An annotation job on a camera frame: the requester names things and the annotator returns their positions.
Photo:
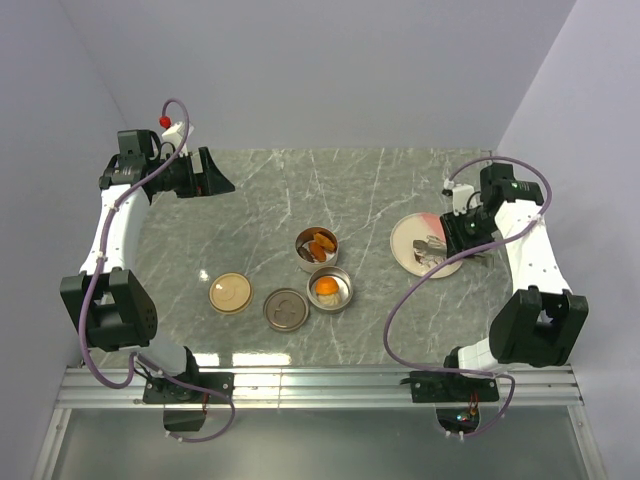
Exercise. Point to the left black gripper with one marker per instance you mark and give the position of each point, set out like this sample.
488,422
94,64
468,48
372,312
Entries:
210,182

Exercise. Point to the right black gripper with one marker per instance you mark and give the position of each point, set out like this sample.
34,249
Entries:
454,236

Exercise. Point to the brown mushroom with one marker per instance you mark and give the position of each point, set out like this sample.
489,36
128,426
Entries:
429,253

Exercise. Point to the metal tongs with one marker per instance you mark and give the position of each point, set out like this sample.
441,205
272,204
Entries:
486,260

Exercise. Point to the fried brown food piece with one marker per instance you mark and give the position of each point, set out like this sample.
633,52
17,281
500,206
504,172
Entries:
318,252

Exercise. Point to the white steamed bun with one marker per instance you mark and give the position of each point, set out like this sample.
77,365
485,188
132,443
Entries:
331,300

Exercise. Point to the orange sweet potato piece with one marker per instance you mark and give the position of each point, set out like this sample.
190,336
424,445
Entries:
326,285

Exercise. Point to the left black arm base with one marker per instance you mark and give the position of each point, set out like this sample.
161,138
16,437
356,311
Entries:
187,396

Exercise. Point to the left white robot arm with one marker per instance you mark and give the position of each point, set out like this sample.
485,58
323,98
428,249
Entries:
108,305

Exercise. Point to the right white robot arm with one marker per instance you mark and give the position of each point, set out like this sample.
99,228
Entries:
541,321

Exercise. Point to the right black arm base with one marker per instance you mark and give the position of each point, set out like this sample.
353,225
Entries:
460,391

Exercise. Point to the beige steel lunch container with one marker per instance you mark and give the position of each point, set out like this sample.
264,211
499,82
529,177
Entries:
304,238

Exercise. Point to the brown steel lunch container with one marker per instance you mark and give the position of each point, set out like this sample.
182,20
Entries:
344,281

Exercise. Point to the pink white plate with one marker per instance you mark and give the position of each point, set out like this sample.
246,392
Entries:
409,228

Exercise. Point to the beige round lid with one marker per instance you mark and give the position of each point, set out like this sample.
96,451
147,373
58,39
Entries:
230,293

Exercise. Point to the brown round lid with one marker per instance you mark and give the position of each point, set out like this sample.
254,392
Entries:
285,310

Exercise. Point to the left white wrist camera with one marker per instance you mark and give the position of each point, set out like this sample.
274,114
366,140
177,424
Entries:
176,133

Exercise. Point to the aluminium rail frame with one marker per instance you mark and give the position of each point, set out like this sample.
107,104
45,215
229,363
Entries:
326,401

